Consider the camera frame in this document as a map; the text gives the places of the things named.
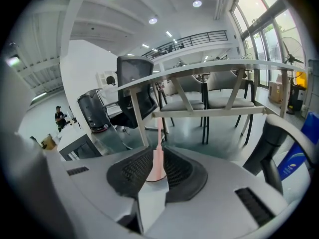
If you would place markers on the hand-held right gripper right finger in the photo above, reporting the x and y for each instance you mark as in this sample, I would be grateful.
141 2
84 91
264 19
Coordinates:
184 170

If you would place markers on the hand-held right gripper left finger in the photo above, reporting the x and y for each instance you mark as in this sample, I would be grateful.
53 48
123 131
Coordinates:
129 173

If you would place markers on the pink slim item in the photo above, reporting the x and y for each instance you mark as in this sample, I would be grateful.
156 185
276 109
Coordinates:
158 158

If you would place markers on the grey upholstered chair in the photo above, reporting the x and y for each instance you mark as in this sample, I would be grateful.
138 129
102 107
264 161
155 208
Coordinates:
179 104
224 78

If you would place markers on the white low cabinet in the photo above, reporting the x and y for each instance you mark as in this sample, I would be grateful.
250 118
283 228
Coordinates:
72 138

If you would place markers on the black cylindrical appliance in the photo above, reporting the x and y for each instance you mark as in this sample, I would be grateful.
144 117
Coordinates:
92 111

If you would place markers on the small cardboard box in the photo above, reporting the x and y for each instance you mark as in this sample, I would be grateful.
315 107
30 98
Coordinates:
48 142

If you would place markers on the grey chair with black armrest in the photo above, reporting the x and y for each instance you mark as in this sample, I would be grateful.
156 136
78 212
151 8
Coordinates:
274 123

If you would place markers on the long white table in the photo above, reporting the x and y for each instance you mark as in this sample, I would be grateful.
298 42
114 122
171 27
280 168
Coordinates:
199 67

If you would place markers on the black mesh office chair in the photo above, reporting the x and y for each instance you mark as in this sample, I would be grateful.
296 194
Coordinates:
134 68

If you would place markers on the brown cardboard box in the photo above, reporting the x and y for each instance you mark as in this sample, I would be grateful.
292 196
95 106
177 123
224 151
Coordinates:
275 91

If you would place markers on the black balcony railing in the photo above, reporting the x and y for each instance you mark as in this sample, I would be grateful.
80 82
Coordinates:
199 38

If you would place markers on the black and yellow cleaning machine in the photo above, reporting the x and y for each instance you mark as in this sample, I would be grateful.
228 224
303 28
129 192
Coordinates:
297 93

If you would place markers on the round ceiling lamp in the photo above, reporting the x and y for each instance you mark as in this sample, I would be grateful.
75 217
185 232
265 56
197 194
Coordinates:
197 3
153 20

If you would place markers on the black standing fan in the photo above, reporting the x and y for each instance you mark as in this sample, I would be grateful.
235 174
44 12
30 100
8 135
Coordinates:
290 57

